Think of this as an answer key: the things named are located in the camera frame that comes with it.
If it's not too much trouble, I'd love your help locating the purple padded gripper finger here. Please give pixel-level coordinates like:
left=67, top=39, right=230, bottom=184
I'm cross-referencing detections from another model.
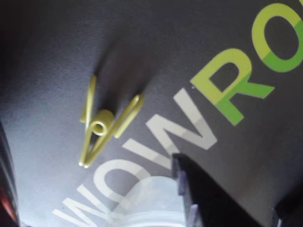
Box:
left=171, top=153, right=284, bottom=227

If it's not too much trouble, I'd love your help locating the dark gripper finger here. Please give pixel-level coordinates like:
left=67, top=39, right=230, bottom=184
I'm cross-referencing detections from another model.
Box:
left=0, top=122, right=21, bottom=227

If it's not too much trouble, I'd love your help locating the clear plastic container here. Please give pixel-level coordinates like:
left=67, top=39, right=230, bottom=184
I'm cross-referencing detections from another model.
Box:
left=110, top=176, right=188, bottom=227

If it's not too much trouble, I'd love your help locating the yellow wire clip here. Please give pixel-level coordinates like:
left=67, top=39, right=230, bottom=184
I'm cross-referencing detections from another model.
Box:
left=78, top=75, right=144, bottom=169

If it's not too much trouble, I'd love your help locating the grey mat with WOWROBO print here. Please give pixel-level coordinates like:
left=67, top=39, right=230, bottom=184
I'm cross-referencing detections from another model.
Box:
left=0, top=0, right=303, bottom=227

